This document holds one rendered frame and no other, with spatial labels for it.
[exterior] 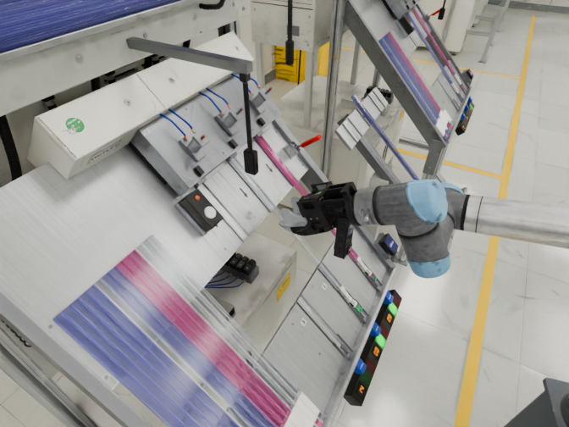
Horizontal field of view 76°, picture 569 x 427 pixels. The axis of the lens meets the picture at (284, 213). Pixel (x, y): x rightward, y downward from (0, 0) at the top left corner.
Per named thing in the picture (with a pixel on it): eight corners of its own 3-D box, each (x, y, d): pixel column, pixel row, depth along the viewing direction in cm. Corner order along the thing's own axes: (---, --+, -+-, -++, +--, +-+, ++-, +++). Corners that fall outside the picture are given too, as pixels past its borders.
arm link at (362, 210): (393, 210, 72) (379, 235, 67) (372, 212, 75) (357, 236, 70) (380, 178, 69) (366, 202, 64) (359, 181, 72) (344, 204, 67)
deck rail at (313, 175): (378, 269, 109) (395, 266, 105) (376, 274, 108) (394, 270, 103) (223, 74, 95) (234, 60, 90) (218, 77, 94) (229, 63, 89)
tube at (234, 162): (358, 308, 92) (361, 307, 91) (356, 313, 91) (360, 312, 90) (227, 151, 81) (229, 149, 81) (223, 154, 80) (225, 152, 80)
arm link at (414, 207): (444, 235, 60) (430, 192, 57) (382, 237, 67) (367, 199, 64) (453, 208, 65) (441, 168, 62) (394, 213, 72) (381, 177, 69)
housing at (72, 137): (226, 92, 95) (256, 58, 85) (61, 194, 63) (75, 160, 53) (206, 67, 94) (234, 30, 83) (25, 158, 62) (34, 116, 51)
